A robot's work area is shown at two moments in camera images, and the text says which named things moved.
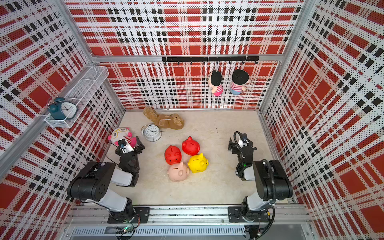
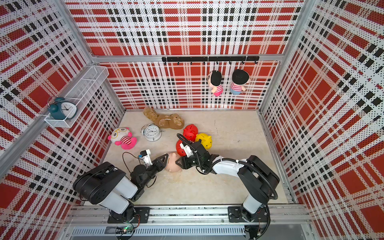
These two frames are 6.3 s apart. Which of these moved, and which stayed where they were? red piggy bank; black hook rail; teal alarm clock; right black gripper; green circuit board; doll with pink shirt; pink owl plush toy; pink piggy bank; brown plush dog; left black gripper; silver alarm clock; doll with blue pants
Moved: left black gripper; red piggy bank; right black gripper; pink piggy bank
Stayed: doll with blue pants; black hook rail; pink owl plush toy; teal alarm clock; green circuit board; brown plush dog; silver alarm clock; doll with pink shirt
